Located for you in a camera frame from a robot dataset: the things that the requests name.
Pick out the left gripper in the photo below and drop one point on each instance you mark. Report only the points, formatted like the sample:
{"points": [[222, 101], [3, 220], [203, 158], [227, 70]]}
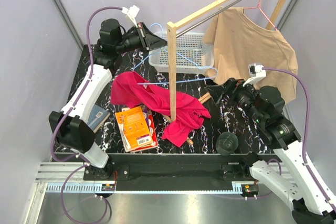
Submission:
{"points": [[148, 40]]}

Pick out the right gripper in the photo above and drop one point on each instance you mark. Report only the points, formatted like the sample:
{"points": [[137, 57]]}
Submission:
{"points": [[233, 87]]}

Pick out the red t shirt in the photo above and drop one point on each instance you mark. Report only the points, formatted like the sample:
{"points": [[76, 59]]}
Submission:
{"points": [[130, 89]]}

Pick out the beige t shirt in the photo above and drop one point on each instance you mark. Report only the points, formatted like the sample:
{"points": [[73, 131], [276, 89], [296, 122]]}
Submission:
{"points": [[239, 42]]}

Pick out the pink wire hanger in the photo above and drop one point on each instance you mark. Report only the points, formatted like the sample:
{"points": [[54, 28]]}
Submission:
{"points": [[261, 8]]}

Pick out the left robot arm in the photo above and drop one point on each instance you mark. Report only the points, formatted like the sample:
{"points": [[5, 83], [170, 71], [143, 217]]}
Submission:
{"points": [[70, 125]]}

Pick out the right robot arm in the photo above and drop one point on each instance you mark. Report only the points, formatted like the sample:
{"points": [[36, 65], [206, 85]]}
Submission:
{"points": [[308, 197]]}

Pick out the wooden clothes rack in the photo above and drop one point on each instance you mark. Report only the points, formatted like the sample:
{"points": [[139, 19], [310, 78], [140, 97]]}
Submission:
{"points": [[171, 43]]}

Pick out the white plastic basket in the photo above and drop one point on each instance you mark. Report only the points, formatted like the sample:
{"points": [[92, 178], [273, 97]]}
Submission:
{"points": [[189, 53]]}

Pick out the black cylindrical cup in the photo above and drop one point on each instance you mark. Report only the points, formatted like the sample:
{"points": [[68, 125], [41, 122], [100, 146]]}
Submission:
{"points": [[226, 143]]}

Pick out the purple book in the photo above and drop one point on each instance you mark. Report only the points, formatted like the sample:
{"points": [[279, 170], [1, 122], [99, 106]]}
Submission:
{"points": [[146, 116]]}

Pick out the orange book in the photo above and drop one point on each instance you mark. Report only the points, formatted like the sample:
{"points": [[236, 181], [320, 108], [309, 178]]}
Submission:
{"points": [[133, 128]]}

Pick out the dark blue book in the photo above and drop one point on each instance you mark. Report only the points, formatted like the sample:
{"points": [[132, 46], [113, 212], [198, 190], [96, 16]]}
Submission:
{"points": [[97, 117]]}

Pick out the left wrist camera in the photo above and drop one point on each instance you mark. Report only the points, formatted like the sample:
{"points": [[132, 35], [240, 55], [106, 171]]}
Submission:
{"points": [[131, 13]]}

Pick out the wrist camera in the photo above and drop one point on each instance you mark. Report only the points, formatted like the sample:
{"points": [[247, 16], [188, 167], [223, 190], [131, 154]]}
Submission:
{"points": [[131, 13], [256, 72]]}

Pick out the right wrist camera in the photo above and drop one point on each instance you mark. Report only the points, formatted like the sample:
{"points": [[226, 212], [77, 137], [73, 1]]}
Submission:
{"points": [[256, 72]]}

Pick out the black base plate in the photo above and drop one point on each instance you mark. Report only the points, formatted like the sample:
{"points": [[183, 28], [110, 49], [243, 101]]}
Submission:
{"points": [[169, 173]]}

